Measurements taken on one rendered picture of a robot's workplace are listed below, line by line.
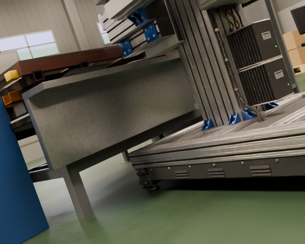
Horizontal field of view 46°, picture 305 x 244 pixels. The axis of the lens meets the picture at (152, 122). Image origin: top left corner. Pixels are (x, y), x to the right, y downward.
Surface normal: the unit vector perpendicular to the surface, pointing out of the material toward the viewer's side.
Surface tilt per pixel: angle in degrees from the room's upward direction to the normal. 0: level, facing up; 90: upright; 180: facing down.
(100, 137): 90
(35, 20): 90
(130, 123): 90
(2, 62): 90
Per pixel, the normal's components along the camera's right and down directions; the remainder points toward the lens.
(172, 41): -0.76, 0.29
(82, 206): 0.69, -0.20
